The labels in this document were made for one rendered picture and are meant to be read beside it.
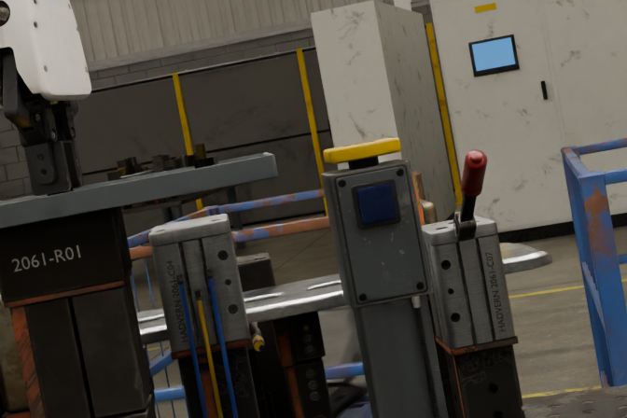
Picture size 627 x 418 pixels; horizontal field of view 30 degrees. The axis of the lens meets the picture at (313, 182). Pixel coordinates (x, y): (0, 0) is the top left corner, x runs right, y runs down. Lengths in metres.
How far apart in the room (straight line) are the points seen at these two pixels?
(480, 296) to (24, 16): 0.51
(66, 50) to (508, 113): 7.98
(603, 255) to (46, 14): 2.05
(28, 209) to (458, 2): 8.07
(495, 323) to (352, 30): 7.86
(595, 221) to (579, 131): 6.08
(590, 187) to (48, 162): 2.00
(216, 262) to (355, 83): 7.87
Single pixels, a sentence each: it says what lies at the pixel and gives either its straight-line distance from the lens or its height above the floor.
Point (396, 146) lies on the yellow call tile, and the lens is 0.97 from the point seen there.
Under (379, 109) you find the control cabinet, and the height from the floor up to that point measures 1.18.
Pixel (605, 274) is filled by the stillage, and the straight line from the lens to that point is 2.84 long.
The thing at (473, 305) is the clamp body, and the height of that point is 0.98.
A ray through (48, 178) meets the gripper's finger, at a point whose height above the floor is 1.18.
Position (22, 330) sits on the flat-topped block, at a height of 1.06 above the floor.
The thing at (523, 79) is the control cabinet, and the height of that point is 1.20.
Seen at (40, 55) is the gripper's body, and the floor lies 1.27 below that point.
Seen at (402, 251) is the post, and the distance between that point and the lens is 0.97.
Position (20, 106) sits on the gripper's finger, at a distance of 0.93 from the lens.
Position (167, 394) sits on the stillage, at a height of 0.55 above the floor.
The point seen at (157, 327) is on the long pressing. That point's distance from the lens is 1.25.
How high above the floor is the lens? 1.19
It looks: 3 degrees down
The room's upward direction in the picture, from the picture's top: 10 degrees counter-clockwise
